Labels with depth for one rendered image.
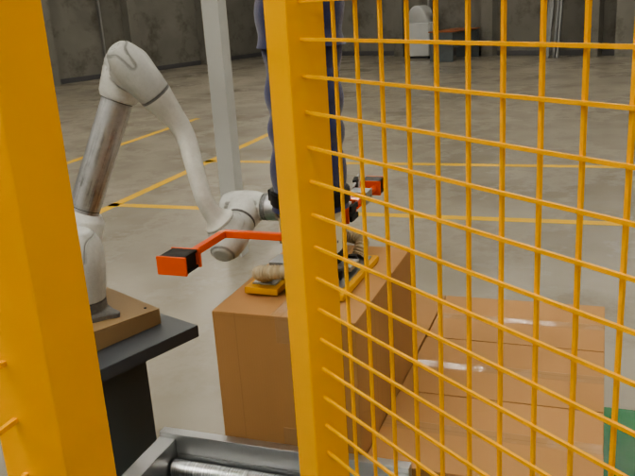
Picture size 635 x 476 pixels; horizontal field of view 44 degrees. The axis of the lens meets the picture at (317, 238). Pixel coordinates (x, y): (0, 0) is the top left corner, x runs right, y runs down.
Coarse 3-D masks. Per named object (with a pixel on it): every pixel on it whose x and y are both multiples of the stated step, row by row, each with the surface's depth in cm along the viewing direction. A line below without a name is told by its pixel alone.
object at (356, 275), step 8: (352, 256) 226; (376, 256) 234; (344, 272) 220; (352, 272) 220; (360, 272) 221; (344, 280) 213; (352, 280) 215; (360, 280) 219; (344, 288) 209; (352, 288) 212; (344, 296) 206
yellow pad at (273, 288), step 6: (276, 264) 222; (252, 282) 216; (258, 282) 216; (264, 282) 216; (270, 282) 215; (276, 282) 215; (282, 282) 216; (246, 288) 215; (252, 288) 214; (258, 288) 213; (264, 288) 213; (270, 288) 212; (276, 288) 212; (282, 288) 215; (264, 294) 213; (270, 294) 212; (276, 294) 212
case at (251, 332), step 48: (240, 288) 221; (384, 288) 218; (240, 336) 206; (288, 336) 201; (384, 336) 220; (240, 384) 211; (288, 384) 205; (384, 384) 223; (240, 432) 216; (288, 432) 210
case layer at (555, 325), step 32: (448, 320) 289; (512, 320) 285; (544, 320) 284; (448, 352) 263; (480, 352) 262; (512, 352) 260; (544, 352) 259; (448, 384) 242; (480, 384) 241; (512, 384) 240; (544, 384) 238; (576, 384) 237; (480, 416) 223; (544, 416) 221; (576, 416) 220; (384, 448) 211; (448, 448) 209; (480, 448) 208; (512, 448) 207; (544, 448) 206
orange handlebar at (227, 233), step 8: (360, 200) 253; (216, 232) 224; (224, 232) 225; (232, 232) 225; (240, 232) 224; (248, 232) 223; (256, 232) 222; (264, 232) 221; (272, 232) 221; (280, 232) 221; (208, 240) 217; (216, 240) 221; (272, 240) 221; (280, 240) 220; (200, 248) 212
